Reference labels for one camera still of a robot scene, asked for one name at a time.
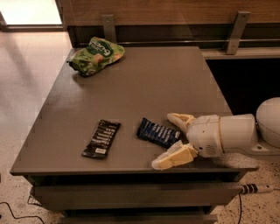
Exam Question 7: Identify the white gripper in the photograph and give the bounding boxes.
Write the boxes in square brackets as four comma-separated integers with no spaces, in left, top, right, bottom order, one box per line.
[151,113,223,170]

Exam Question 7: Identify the blue rxbar wrapper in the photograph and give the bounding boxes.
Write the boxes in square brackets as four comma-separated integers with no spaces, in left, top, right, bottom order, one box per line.
[136,118,181,149]

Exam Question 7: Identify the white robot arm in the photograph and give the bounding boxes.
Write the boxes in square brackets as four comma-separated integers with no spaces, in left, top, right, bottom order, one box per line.
[151,97,280,170]

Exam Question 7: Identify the black rxbar wrapper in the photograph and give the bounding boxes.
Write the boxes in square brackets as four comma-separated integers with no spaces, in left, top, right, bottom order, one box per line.
[81,120,121,159]

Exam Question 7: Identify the green rice chip bag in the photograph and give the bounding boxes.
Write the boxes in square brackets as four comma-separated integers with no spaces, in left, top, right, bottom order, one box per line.
[68,37,125,77]

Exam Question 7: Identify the grey upper drawer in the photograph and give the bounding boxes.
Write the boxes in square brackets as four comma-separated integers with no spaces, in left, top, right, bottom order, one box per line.
[31,183,241,210]

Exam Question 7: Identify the grey drawer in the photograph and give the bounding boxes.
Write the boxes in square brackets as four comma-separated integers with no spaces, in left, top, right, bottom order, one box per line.
[59,215,217,224]
[31,183,241,210]

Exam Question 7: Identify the striped power plug connector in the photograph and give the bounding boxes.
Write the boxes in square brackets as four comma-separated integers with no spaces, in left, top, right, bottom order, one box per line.
[241,184,275,194]

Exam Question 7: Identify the grey lower drawer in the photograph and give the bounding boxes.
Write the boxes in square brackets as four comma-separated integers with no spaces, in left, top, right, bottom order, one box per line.
[59,215,217,224]

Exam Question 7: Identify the black cable right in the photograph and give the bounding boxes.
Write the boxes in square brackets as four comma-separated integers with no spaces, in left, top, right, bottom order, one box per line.
[237,193,243,224]

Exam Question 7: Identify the horizontal metal rail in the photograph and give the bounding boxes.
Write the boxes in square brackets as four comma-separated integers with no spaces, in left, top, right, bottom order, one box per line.
[118,38,280,48]

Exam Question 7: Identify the right metal wall bracket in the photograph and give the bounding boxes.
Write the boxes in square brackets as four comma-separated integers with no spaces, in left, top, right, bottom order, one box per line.
[225,11,250,55]

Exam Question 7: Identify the metal wall bracket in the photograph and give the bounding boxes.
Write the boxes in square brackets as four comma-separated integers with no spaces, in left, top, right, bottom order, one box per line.
[101,14,116,43]
[225,11,250,55]

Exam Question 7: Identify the left metal wall bracket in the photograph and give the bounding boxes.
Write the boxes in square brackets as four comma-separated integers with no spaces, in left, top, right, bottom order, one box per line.
[101,14,116,43]

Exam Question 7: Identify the black floor cable left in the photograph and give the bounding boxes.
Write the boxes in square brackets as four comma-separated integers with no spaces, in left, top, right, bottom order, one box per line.
[0,200,46,224]

